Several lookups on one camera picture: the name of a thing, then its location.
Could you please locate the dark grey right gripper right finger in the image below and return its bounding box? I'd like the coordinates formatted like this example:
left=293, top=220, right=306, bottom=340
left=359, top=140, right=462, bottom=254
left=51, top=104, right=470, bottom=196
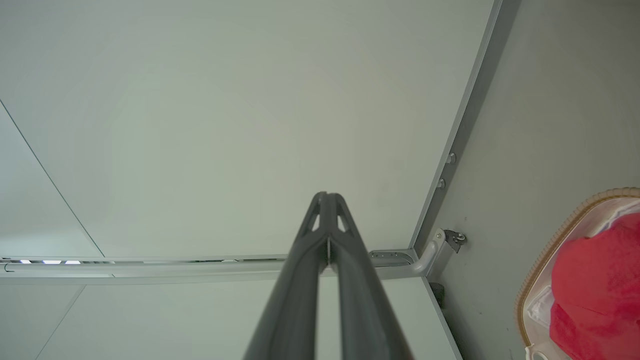
left=326, top=192, right=415, bottom=360

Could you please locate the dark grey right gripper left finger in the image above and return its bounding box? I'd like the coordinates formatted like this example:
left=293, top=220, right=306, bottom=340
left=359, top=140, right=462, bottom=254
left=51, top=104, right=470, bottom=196
left=243, top=191, right=331, bottom=360

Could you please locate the red and white cloth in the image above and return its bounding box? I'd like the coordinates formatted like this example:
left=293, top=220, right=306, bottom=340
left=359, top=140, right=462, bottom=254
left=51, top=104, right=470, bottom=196
left=549, top=212, right=640, bottom=360

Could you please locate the grey partition support leg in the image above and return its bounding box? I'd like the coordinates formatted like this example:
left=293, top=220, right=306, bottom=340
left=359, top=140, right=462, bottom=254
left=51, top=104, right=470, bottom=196
left=0, top=229, right=447, bottom=281

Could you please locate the small metal caster wheel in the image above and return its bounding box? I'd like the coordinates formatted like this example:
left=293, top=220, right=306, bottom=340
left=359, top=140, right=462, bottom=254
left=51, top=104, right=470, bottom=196
left=444, top=229, right=468, bottom=254

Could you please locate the woven wicker laundry basket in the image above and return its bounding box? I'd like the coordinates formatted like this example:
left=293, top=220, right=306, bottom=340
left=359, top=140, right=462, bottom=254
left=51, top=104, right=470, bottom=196
left=515, top=187, right=640, bottom=360

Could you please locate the white basket liner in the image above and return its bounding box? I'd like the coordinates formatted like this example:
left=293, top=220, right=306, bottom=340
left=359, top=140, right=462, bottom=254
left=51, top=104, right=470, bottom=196
left=524, top=196, right=640, bottom=360

